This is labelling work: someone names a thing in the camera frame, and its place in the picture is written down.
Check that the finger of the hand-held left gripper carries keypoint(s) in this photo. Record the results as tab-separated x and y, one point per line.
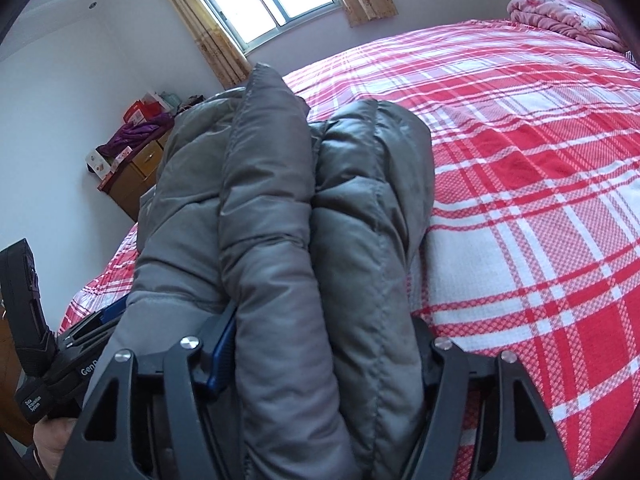
112	312

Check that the purple cloth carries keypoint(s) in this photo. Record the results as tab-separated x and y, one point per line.
135	135

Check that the white printed box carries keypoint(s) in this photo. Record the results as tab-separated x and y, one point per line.
100	164

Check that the red and white box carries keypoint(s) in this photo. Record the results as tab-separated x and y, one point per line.
142	110

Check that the grey puffer jacket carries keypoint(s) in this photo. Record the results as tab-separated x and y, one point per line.
280	240

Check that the folded pink quilt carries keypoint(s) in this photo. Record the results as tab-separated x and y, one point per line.
565	17

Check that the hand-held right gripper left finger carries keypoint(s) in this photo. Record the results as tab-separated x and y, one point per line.
222	355

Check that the person's left hand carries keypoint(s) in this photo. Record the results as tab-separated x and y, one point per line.
52	442

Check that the bed with red plaid sheet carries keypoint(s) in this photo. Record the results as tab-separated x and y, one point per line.
525	185

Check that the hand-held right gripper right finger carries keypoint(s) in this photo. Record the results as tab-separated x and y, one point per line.
445	375

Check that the brown wooden desk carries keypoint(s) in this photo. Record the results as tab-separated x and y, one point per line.
135	180

